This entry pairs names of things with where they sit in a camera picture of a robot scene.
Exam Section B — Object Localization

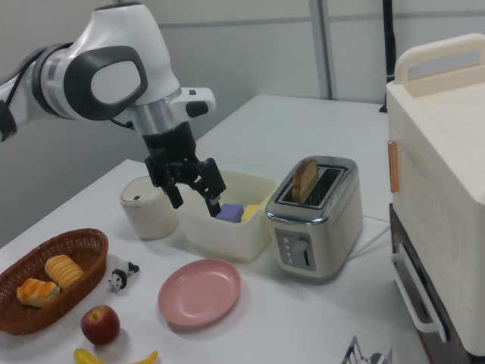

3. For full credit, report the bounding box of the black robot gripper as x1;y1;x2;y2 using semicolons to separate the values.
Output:
142;121;227;219

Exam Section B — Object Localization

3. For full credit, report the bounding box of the chrome and cream toaster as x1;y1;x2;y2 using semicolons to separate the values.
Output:
264;155;364;284

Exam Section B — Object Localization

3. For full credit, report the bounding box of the purple cube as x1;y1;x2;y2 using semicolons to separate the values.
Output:
215;203;244;224

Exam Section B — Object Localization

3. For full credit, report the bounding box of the cream bin with lid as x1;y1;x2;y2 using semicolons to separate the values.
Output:
119;175;180;240

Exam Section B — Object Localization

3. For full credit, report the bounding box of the cream plastic storage box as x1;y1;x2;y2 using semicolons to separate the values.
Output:
174;169;280;264

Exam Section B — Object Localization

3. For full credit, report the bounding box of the yellow cube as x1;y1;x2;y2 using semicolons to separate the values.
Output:
240;203;261;223

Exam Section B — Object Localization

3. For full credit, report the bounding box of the pink plastic plate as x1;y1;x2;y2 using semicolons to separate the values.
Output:
157;259;243;329

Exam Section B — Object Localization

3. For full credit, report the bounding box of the toasted bread slice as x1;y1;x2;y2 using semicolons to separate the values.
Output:
291;158;320;206

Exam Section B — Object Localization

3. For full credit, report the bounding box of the panda figurine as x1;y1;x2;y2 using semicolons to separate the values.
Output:
108;260;140;293

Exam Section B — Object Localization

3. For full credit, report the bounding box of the brown wicker basket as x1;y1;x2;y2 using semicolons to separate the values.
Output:
0;227;110;336

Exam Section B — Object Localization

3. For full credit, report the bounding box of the long striped bread roll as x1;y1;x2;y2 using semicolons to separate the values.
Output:
44;254;85;291

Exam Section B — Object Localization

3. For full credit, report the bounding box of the red apple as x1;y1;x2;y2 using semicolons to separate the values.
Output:
80;305;121;347

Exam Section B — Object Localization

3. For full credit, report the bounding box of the orange glazed pastry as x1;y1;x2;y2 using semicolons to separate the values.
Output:
16;278;61;308

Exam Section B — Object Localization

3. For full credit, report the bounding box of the yellow banana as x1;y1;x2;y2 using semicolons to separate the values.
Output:
73;347;159;364

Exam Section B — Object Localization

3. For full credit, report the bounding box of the metal toast rack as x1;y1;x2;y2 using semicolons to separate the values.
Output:
340;335;393;364

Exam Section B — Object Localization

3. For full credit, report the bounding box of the cream toy oven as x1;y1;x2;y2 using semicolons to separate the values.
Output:
385;33;485;364

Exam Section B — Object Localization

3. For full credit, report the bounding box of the white toaster power cable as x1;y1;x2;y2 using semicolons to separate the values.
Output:
346;215;391;262

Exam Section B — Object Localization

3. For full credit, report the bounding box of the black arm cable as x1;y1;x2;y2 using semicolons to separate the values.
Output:
0;42;75;143

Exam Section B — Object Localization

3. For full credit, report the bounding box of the black camera pole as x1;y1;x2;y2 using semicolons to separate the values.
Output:
380;0;398;113

